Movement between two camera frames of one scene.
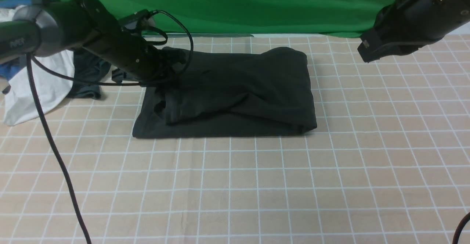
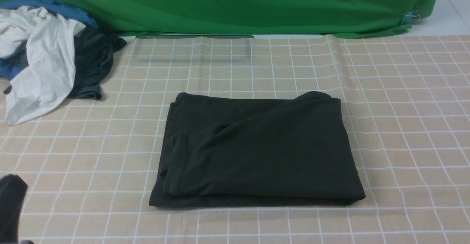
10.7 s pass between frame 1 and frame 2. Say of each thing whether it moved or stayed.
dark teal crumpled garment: stayed
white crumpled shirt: stayed
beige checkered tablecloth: stayed
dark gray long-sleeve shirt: moved
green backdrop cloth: stayed
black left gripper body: moved
